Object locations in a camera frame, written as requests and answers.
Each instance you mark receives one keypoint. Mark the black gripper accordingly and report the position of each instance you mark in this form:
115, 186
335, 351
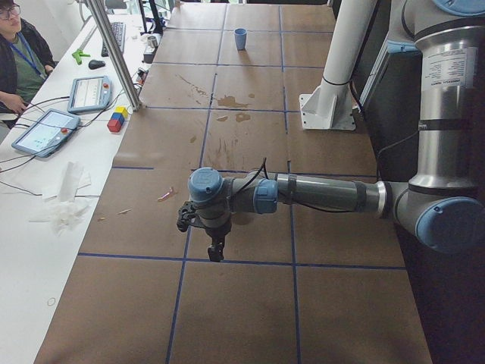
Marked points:
216, 233

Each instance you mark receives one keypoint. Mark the blue plastic cup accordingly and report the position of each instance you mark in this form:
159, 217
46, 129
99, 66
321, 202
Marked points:
240, 35

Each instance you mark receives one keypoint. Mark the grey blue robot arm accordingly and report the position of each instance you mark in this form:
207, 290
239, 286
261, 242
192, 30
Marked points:
438, 205

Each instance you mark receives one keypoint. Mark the crumpled white tissue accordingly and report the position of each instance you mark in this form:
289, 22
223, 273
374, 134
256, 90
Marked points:
60, 216

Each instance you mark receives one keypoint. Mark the folded white tissue sheet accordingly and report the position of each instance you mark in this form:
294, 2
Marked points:
73, 177

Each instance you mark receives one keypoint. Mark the red block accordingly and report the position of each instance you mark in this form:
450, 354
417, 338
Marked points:
114, 125

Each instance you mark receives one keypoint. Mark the blue block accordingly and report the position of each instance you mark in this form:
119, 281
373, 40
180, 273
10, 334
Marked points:
118, 117

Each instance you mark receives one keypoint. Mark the yellow block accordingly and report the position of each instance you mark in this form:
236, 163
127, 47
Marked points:
121, 110

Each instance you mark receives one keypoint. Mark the far blue teach pendant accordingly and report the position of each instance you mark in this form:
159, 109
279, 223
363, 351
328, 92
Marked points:
89, 94

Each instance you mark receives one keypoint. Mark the blue teach pendant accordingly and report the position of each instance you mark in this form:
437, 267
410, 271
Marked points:
47, 134
89, 94

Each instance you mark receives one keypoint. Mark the near blue teach pendant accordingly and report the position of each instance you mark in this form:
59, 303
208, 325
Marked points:
47, 134

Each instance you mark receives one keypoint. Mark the small metal can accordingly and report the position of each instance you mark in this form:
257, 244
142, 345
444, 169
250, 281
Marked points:
152, 41

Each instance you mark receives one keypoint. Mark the black computer mouse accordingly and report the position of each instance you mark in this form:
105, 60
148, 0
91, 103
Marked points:
96, 64

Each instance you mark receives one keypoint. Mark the green plastic tool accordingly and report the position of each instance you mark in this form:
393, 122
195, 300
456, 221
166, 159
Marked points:
78, 56

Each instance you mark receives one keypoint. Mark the black keyboard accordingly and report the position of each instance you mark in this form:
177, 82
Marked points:
118, 29

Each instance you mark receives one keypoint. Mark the person in dark jacket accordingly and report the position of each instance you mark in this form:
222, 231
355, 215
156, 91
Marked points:
26, 60

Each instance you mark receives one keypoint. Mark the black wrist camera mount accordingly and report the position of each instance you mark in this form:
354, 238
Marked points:
188, 217

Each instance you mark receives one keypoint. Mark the white mast base plate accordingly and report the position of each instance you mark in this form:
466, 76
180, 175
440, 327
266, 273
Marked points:
329, 107

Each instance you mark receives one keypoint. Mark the aluminium frame post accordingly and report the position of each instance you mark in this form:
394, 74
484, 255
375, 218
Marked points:
97, 9

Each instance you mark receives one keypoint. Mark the white camera mast pole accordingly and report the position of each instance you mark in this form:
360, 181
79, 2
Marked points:
349, 33

